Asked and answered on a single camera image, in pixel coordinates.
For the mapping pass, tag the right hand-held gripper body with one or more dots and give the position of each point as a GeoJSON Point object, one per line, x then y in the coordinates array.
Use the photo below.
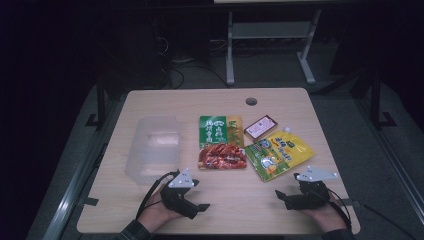
{"type": "Point", "coordinates": [310, 196]}

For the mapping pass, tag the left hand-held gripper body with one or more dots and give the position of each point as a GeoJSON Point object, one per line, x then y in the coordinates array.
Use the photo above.
{"type": "Point", "coordinates": [176, 198]}

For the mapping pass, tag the green and red food packet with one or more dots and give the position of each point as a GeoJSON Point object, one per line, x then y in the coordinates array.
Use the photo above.
{"type": "Point", "coordinates": [221, 143]}

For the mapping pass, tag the yellow spout pouch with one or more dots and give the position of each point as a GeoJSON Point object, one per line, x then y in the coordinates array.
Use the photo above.
{"type": "Point", "coordinates": [278, 155]}

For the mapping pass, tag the clear plastic container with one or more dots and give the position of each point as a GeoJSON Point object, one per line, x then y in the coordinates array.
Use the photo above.
{"type": "Point", "coordinates": [154, 148]}

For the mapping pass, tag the grey table bracket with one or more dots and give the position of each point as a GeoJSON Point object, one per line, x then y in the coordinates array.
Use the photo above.
{"type": "Point", "coordinates": [88, 201]}
{"type": "Point", "coordinates": [350, 202]}

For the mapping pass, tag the aluminium rail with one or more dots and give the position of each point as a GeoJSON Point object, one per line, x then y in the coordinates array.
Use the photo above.
{"type": "Point", "coordinates": [75, 186]}
{"type": "Point", "coordinates": [393, 160]}

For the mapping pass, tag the black metal stand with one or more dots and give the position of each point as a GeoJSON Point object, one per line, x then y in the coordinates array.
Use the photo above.
{"type": "Point", "coordinates": [100, 103]}
{"type": "Point", "coordinates": [376, 100]}

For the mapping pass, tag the white metal stand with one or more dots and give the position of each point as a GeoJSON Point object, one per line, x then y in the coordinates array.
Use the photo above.
{"type": "Point", "coordinates": [271, 30]}

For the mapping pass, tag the person's left hand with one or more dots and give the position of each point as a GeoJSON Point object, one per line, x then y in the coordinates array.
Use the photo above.
{"type": "Point", "coordinates": [156, 211]}

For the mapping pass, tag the person's right hand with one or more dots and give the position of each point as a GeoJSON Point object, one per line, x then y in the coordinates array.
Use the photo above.
{"type": "Point", "coordinates": [325, 215]}

